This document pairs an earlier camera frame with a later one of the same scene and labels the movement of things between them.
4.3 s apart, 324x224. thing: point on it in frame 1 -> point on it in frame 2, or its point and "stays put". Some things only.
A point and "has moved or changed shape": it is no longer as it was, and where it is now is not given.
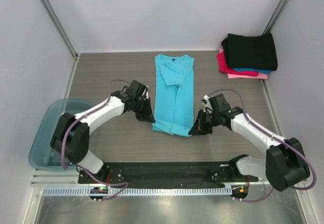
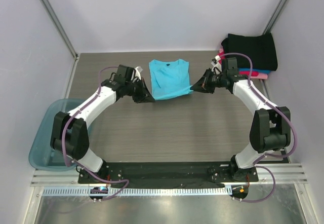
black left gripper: (147, 115) -> (144, 96)
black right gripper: (203, 121) -> (207, 80)
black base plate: (162, 175) stays put
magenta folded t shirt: (223, 67) stays put
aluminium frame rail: (70, 178) stays put
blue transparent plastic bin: (42, 155) stays put
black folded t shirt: (250, 52) stays put
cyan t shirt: (173, 94) has moved or changed shape
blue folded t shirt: (259, 70) stays put
